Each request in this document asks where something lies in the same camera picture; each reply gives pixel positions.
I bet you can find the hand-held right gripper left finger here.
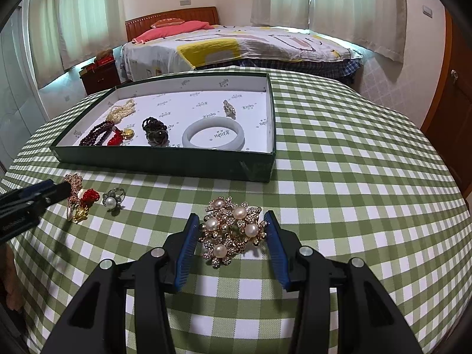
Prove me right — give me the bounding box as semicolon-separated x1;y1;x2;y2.
42;213;201;354

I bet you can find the pale jade bangle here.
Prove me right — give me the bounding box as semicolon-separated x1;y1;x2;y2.
182;117;246;152

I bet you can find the dark red bead bracelet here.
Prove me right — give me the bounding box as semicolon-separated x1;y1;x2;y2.
79;120;122;147

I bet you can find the red knot gold pendant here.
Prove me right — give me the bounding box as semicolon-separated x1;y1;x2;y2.
107;127;136;147

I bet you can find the pink pillow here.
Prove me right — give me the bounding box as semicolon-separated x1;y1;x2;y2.
132;20;214;44

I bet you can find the red rose gold ornament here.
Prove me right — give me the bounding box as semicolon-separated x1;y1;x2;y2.
72;188;101;225

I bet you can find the rose gold chain bracelet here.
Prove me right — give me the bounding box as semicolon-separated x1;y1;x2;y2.
63;173;85;222

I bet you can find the black cord bead charm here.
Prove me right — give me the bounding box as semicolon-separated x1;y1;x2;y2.
142;117;170;145

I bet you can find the silver pearl ring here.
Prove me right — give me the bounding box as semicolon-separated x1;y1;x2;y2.
102;188;126;212

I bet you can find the green checked tablecloth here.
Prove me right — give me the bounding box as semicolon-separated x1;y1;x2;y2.
0;64;469;354

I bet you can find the brown wooden door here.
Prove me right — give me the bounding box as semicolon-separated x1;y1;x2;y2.
420;7;472;192

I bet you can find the dark wooden nightstand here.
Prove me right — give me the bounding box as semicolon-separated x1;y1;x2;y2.
80;64;122;96

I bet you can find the wooden bed headboard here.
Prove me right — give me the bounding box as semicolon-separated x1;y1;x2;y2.
124;6;220;43

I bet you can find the gold pearl flower brooch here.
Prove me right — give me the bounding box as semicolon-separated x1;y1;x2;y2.
198;196;268;267

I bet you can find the person's left hand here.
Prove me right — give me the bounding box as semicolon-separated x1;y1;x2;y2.
0;245;26;312

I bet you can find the green shallow cardboard box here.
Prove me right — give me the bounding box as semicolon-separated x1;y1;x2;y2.
49;72;277;184

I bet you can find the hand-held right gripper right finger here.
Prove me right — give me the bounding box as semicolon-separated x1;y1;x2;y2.
263;210;423;354

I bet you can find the blue plaid mattress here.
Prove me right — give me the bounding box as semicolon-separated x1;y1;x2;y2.
195;57;364;85

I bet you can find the bed with patterned sheet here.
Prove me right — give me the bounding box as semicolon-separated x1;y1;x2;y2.
121;25;364;82

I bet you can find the brown cushion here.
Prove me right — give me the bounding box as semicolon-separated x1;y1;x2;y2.
151;18;183;29

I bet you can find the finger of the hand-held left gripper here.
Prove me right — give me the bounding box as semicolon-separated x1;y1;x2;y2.
11;182;73;215
0;179;56;203

